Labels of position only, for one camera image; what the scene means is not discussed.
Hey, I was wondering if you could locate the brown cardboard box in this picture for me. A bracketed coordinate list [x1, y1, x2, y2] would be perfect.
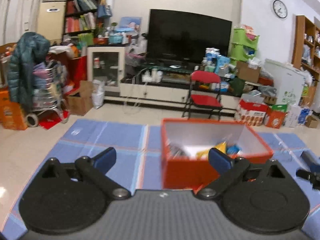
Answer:
[235, 61, 261, 83]

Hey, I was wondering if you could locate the green plastic drawer unit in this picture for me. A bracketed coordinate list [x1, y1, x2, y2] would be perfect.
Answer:
[229, 28, 260, 62]

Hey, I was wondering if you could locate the red white gift box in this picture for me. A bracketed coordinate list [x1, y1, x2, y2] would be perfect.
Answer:
[234, 99, 268, 126]

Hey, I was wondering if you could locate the metal trolley cart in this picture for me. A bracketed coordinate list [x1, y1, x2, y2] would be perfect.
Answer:
[25, 60, 69, 127]

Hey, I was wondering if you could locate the round wall clock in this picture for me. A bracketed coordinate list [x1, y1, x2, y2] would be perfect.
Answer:
[272, 0, 288, 19]

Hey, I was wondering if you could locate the red folding chair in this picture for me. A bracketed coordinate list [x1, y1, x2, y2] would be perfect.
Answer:
[182, 70, 223, 121]

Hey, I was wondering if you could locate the white chest freezer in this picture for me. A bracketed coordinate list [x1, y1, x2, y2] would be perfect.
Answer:
[264, 59, 305, 105]

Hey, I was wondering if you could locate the white tv stand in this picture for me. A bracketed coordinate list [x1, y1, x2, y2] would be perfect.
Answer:
[119, 64, 241, 111]

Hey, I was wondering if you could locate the orange carton on floor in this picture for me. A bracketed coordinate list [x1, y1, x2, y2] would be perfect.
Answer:
[1, 88, 28, 131]

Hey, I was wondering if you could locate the open brown floor box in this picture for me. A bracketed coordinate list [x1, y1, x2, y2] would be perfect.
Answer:
[67, 81, 93, 116]

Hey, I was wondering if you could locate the wooden shelf right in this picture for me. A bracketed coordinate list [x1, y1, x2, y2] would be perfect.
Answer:
[292, 15, 320, 86]

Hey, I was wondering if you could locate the white glass-door cabinet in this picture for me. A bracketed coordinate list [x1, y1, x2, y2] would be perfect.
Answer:
[87, 46, 125, 96]

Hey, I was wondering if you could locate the dark green down jacket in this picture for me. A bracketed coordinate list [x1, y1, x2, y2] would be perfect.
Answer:
[7, 32, 50, 113]

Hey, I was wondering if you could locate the black flat television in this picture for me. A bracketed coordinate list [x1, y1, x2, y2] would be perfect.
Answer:
[147, 9, 232, 63]

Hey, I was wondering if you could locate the orange cardboard box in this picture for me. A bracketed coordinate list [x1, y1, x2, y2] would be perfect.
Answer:
[161, 118, 273, 190]

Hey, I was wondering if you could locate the white air conditioner unit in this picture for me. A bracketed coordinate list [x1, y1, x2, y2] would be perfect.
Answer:
[36, 0, 67, 44]

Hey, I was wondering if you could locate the dark bookshelf with books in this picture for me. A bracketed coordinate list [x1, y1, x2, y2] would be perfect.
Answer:
[62, 0, 98, 36]

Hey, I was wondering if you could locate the blue patterned tablecloth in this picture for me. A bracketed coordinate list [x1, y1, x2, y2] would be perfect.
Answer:
[1, 119, 319, 239]

